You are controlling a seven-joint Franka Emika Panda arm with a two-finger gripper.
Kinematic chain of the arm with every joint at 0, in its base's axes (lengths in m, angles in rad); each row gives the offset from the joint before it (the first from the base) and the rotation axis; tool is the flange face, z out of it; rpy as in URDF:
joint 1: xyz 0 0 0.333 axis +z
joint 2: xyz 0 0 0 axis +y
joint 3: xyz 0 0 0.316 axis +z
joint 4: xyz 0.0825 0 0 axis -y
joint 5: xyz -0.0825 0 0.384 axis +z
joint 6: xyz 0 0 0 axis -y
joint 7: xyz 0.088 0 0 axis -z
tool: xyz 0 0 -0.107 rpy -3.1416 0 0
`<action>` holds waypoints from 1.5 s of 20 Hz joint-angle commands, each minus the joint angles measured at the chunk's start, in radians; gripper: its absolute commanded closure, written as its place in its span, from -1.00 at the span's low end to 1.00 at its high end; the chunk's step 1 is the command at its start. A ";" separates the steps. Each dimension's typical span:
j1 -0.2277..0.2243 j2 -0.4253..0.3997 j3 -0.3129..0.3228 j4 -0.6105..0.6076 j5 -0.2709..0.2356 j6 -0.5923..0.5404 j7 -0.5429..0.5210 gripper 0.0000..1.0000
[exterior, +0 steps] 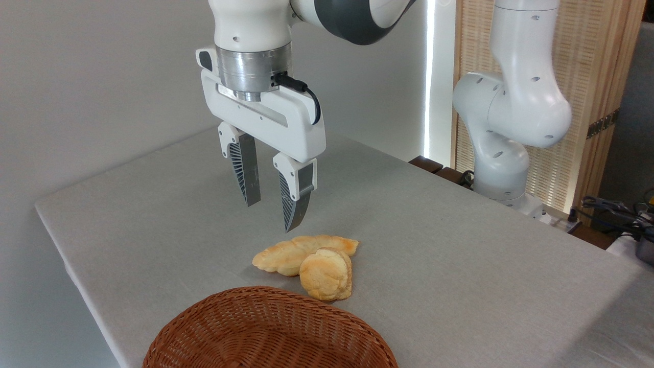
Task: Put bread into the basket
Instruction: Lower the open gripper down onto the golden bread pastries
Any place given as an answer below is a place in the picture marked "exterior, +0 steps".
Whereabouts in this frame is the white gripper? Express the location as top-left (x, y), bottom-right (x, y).
top-left (196, 46), bottom-right (326, 233)

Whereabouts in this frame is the long golden bread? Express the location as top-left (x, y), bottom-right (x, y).
top-left (252, 235), bottom-right (360, 277)

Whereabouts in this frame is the round golden bread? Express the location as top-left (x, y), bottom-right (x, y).
top-left (299, 247), bottom-right (354, 302)

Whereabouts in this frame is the brown wicker basket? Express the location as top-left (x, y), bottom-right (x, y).
top-left (142, 286), bottom-right (399, 368)

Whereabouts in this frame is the dark brown wooden furniture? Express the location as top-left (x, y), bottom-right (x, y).
top-left (409, 155), bottom-right (475, 191)

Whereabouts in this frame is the grey tablecloth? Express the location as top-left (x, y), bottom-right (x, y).
top-left (34, 125), bottom-right (654, 368)

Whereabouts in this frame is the dark metal screen hinge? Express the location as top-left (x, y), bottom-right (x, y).
top-left (586, 109), bottom-right (620, 140)

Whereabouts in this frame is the wooden slatted folding screen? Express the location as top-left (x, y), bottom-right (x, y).
top-left (452, 0), bottom-right (647, 218)

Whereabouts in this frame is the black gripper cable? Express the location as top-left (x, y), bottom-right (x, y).
top-left (272, 72), bottom-right (322, 126)

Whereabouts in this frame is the black cable bundle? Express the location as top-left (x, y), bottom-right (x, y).
top-left (568, 190), bottom-right (654, 242)

